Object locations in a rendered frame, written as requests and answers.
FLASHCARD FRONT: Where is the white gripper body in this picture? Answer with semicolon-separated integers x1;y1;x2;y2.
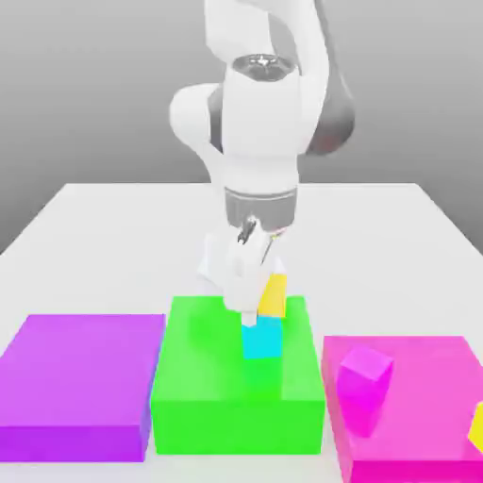
221;228;275;315

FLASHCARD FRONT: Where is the small yellow cube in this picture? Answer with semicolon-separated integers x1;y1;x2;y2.
258;273;289;319
467;401;483;455

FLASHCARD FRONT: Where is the small cyan cube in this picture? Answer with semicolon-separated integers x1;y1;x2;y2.
241;315;284;360

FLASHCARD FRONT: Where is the small magenta cube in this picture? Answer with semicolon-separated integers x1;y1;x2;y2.
336;344;394;440

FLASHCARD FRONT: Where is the large green box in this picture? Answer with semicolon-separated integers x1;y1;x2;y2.
150;294;326;457

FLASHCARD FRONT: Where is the large purple box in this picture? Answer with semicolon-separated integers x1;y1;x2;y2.
0;313;168;464

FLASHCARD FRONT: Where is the large pink box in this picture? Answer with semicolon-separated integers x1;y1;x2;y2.
322;334;483;483

